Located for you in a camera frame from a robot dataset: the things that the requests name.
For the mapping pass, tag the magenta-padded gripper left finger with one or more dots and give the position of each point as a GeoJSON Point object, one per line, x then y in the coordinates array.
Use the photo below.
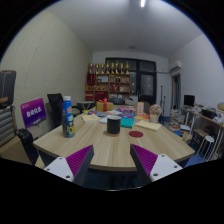
{"type": "Point", "coordinates": [78, 159]}

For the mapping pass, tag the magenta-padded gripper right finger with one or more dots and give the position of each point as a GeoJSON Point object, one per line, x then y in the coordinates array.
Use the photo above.
{"type": "Point", "coordinates": [145, 159]}

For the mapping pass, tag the blue drink bottle white cap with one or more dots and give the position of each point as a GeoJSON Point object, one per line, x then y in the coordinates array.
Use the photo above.
{"type": "Point", "coordinates": [68, 116]}

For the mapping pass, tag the flat round red coaster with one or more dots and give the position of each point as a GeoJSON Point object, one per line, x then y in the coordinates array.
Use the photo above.
{"type": "Point", "coordinates": [136, 134]}

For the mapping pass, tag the teal book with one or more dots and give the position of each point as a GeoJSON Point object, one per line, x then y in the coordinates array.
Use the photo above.
{"type": "Point", "coordinates": [127, 122]}

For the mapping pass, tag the orange book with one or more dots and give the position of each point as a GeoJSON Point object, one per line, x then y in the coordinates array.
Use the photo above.
{"type": "Point", "coordinates": [142, 117]}

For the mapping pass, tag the thick beige book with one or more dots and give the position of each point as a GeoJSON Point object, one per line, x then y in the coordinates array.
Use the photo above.
{"type": "Point", "coordinates": [90, 118]}

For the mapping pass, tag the black mug white inside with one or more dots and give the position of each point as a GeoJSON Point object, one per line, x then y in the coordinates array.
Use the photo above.
{"type": "Point", "coordinates": [113, 126]}

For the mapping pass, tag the white booklet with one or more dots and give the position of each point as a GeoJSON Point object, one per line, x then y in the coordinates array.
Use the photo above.
{"type": "Point", "coordinates": [103, 119]}

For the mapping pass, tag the pink flowers in white pot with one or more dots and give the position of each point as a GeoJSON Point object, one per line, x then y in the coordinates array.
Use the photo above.
{"type": "Point", "coordinates": [155, 110]}

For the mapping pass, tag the pile of books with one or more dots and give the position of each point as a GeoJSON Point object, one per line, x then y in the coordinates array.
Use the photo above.
{"type": "Point", "coordinates": [176, 120]}

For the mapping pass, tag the colourful printed magazine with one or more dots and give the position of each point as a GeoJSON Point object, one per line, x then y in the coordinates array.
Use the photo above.
{"type": "Point", "coordinates": [126, 111]}

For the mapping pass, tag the standing orange card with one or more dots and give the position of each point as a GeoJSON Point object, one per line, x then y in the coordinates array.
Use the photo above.
{"type": "Point", "coordinates": [140, 108]}

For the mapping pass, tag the black mesh chair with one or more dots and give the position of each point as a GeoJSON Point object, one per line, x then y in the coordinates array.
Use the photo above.
{"type": "Point", "coordinates": [26, 143]}

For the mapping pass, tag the black office chair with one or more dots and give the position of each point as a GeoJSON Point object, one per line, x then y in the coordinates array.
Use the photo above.
{"type": "Point", "coordinates": [55, 108]}

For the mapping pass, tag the yellow gift box red ribbon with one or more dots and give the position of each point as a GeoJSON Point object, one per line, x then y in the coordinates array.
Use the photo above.
{"type": "Point", "coordinates": [104, 106]}

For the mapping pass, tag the white stool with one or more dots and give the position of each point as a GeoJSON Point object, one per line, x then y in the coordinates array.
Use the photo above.
{"type": "Point", "coordinates": [206, 145]}

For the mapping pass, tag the purple sign board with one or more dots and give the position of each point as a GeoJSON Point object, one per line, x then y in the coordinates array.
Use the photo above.
{"type": "Point", "coordinates": [33, 112]}

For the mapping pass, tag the wooden side desk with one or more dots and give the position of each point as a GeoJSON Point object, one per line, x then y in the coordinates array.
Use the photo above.
{"type": "Point", "coordinates": [201, 116]}

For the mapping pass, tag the black computer monitor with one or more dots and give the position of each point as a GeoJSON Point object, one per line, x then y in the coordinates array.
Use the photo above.
{"type": "Point", "coordinates": [189, 100]}

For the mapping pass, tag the black framed glass door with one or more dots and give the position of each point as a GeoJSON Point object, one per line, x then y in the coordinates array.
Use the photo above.
{"type": "Point", "coordinates": [146, 83]}

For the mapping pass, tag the grey striped seat back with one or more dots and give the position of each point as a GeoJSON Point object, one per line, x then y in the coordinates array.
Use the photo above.
{"type": "Point", "coordinates": [6, 125]}

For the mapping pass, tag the wooden shelf unit with trophies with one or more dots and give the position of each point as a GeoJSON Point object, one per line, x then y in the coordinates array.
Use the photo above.
{"type": "Point", "coordinates": [106, 83]}

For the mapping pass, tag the ceiling tube light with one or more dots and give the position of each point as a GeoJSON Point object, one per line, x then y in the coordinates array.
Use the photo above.
{"type": "Point", "coordinates": [142, 3]}

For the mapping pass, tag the white wall air conditioner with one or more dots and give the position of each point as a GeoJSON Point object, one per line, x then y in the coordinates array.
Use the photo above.
{"type": "Point", "coordinates": [176, 66]}

